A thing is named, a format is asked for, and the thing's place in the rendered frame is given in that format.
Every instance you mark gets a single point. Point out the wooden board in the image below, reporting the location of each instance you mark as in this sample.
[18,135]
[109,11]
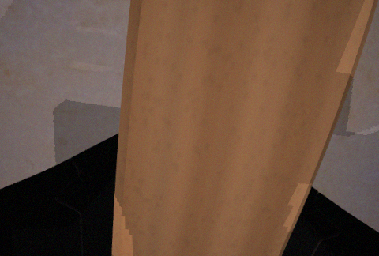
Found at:
[227,109]

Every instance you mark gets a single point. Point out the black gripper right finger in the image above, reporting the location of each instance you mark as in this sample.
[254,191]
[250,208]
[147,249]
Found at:
[324,229]

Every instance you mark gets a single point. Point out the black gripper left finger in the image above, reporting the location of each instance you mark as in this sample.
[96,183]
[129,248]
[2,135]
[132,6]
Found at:
[66,210]

